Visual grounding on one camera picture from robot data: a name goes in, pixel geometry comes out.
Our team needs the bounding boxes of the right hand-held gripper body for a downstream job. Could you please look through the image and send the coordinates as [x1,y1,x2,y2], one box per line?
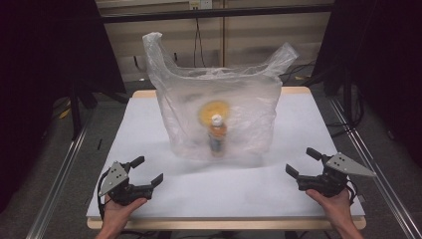
[297,151,377,198]

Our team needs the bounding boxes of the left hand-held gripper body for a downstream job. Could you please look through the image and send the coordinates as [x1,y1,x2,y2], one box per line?
[98,160,155,206]

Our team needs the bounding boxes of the person's left hand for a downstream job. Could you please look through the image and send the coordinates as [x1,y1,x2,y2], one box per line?
[102,195,148,229]

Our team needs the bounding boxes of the person's right hand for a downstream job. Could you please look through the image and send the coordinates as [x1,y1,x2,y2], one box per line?
[305,188,354,230]

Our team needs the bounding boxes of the white table mat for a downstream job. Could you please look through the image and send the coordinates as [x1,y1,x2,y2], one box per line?
[87,92,366,219]

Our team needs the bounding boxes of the black metal stand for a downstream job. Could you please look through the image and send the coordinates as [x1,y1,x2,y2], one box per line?
[67,83,101,141]
[322,64,366,137]

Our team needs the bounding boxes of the white table board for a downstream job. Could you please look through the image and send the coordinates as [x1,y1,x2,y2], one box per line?
[86,86,368,231]

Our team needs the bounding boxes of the bottle with orange label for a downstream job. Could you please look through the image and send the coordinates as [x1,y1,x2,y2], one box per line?
[207,114,229,157]

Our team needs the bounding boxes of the translucent white plastic bag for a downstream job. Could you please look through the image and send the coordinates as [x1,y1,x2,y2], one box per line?
[142,31,300,164]

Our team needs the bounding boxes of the round yellow lid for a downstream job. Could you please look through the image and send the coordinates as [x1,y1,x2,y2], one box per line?
[197,100,231,127]

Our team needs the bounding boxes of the black curtain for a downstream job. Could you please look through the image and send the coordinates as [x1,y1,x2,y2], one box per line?
[311,0,422,168]
[0,0,127,214]

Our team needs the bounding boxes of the black horizontal bar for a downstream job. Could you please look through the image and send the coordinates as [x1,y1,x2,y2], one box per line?
[99,3,335,24]

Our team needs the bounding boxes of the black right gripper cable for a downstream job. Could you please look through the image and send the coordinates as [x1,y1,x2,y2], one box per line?
[344,178,360,205]

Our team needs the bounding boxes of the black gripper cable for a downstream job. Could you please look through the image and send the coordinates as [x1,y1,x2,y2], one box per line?
[97,169,111,221]
[344,178,360,205]

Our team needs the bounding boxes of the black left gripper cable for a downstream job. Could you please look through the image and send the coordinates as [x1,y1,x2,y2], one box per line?
[97,169,111,221]

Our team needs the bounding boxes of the aluminium floor rail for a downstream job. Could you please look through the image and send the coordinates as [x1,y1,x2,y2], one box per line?
[25,120,93,239]
[327,95,422,239]

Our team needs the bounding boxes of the black floor cable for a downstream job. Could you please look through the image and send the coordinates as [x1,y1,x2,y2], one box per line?
[279,59,317,85]

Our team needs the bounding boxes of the hanging black cable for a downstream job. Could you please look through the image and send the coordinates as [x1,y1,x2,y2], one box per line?
[192,17,207,70]

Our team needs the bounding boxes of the white wall outlet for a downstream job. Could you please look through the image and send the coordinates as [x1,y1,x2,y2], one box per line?
[188,0,214,11]

